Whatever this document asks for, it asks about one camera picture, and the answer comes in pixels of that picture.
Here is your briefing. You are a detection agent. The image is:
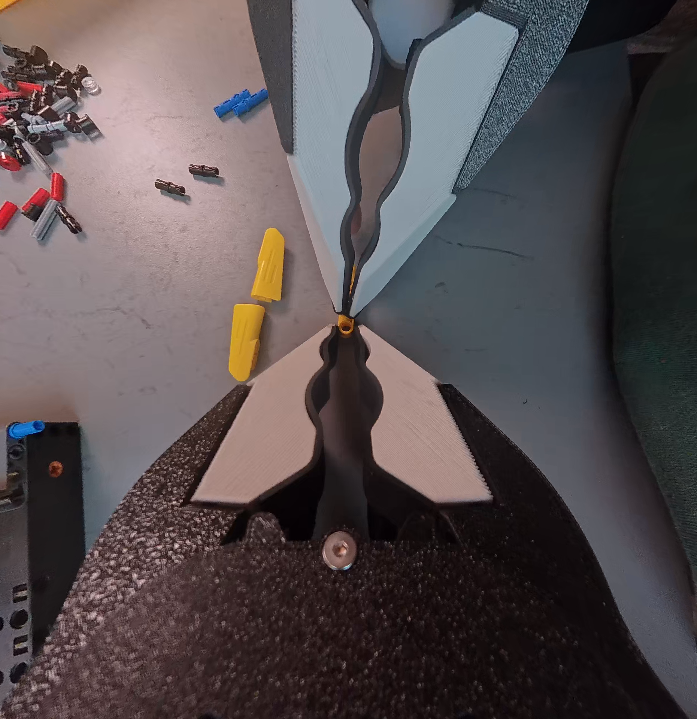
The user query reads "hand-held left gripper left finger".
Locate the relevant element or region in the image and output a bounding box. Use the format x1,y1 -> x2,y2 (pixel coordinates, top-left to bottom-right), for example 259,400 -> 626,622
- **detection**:
189,325 -> 338,540

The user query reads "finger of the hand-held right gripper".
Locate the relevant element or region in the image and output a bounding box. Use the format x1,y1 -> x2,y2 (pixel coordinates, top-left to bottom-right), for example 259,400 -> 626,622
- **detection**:
347,11 -> 520,315
287,0 -> 382,315

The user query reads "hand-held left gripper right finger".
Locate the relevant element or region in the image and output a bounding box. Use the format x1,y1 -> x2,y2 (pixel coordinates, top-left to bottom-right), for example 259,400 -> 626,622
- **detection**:
350,325 -> 494,539

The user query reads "blue lego pin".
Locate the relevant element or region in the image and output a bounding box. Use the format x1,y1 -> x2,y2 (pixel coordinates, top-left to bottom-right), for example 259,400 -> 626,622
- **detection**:
213,90 -> 251,119
233,88 -> 270,116

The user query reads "yellow lego connector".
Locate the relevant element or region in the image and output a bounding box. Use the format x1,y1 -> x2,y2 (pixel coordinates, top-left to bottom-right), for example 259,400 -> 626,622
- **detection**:
228,303 -> 266,383
251,227 -> 285,304

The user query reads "short yellow lego beam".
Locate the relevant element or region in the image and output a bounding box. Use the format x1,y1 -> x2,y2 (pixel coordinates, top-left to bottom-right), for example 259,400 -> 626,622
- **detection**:
337,264 -> 358,339

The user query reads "black and yellow lego model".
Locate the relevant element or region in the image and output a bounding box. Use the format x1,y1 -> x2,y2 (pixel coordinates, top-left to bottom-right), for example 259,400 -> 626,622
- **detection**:
0,420 -> 85,703

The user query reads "pile of small lego pins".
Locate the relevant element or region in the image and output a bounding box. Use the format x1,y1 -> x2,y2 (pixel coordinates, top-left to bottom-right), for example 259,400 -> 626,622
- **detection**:
0,31 -> 103,242

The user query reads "person's right hand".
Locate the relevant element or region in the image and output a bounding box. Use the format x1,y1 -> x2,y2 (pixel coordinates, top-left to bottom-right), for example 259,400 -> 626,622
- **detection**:
360,107 -> 406,194

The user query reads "black mesh pad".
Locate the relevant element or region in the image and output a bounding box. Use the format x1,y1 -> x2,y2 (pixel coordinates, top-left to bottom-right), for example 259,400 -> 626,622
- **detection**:
567,0 -> 681,54

